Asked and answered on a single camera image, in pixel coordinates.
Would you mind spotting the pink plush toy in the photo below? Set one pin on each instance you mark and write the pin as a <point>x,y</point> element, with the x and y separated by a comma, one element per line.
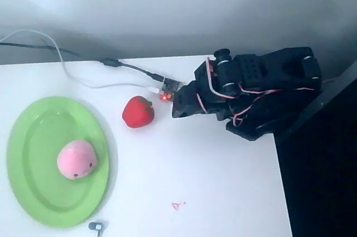
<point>76,160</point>

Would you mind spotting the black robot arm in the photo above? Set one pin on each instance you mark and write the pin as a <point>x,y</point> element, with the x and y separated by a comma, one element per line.
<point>273,81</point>

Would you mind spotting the green oval plastic plate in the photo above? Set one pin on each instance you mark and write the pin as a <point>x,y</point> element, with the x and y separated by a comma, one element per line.
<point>55,192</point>

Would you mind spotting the small controller circuit board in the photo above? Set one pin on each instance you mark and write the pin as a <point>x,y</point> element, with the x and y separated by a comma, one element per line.
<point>168,89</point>

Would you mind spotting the red strawberry plush toy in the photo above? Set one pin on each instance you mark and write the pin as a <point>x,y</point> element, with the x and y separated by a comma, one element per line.
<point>138,113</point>

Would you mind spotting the silver in-ear earphone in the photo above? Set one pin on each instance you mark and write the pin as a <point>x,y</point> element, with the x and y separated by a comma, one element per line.
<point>94,226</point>

